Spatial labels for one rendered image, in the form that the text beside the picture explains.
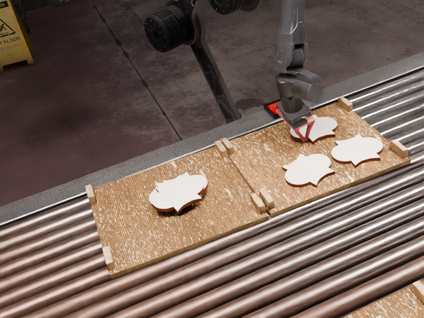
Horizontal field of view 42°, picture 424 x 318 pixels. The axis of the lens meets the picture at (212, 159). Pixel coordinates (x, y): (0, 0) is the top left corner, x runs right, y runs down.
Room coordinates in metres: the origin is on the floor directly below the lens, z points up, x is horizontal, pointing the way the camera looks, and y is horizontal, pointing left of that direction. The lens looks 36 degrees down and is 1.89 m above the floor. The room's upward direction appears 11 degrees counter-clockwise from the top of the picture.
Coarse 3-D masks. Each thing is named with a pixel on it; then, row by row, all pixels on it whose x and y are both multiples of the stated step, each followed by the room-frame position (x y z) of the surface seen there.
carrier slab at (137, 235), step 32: (192, 160) 1.30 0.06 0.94; (224, 160) 1.27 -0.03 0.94; (96, 192) 1.24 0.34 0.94; (128, 192) 1.21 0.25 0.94; (224, 192) 1.13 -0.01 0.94; (96, 224) 1.11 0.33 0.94; (128, 224) 1.08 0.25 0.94; (160, 224) 1.06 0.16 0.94; (192, 224) 1.03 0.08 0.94; (224, 224) 1.01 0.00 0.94; (256, 224) 1.00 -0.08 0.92; (128, 256) 0.97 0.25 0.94; (160, 256) 0.95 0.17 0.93
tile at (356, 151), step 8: (360, 136) 1.24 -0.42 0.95; (336, 144) 1.23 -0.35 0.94; (344, 144) 1.21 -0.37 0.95; (352, 144) 1.21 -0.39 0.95; (360, 144) 1.20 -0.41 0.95; (368, 144) 1.19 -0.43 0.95; (376, 144) 1.19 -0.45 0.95; (336, 152) 1.19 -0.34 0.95; (344, 152) 1.18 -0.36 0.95; (352, 152) 1.17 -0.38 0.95; (360, 152) 1.17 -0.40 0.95; (368, 152) 1.16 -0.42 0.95; (376, 152) 1.15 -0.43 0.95; (336, 160) 1.16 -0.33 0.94; (344, 160) 1.15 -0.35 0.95; (352, 160) 1.14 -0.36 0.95; (360, 160) 1.13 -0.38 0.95; (368, 160) 1.14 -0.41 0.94; (376, 160) 1.13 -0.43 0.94
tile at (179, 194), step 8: (168, 184) 1.17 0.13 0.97; (176, 184) 1.16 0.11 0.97; (184, 184) 1.15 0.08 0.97; (192, 184) 1.15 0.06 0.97; (200, 184) 1.14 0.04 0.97; (160, 192) 1.14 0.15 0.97; (168, 192) 1.13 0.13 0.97; (176, 192) 1.13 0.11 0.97; (184, 192) 1.12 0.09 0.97; (192, 192) 1.11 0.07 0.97; (200, 192) 1.11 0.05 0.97; (160, 200) 1.11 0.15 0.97; (168, 200) 1.10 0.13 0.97; (176, 200) 1.09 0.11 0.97; (184, 200) 1.09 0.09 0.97; (192, 200) 1.08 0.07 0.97; (200, 200) 1.08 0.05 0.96; (160, 208) 1.08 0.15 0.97; (168, 208) 1.07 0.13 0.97; (176, 208) 1.06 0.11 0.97
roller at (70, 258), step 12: (408, 120) 1.30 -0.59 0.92; (420, 120) 1.30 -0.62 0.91; (384, 132) 1.27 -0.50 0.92; (396, 132) 1.27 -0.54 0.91; (72, 252) 1.04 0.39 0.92; (84, 252) 1.03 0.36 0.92; (96, 252) 1.03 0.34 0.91; (48, 264) 1.01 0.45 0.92; (60, 264) 1.01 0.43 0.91; (72, 264) 1.01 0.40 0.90; (12, 276) 0.99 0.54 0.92; (24, 276) 0.99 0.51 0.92; (36, 276) 0.99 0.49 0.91; (0, 288) 0.97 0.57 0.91; (12, 288) 0.97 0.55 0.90
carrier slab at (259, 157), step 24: (336, 120) 1.35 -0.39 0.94; (360, 120) 1.33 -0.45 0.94; (240, 144) 1.33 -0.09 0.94; (264, 144) 1.30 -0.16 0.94; (288, 144) 1.28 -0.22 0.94; (312, 144) 1.26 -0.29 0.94; (384, 144) 1.19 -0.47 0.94; (240, 168) 1.22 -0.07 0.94; (264, 168) 1.19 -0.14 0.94; (336, 168) 1.13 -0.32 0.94; (360, 168) 1.11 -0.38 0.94; (384, 168) 1.10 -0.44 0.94; (288, 192) 1.08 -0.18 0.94; (312, 192) 1.06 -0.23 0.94
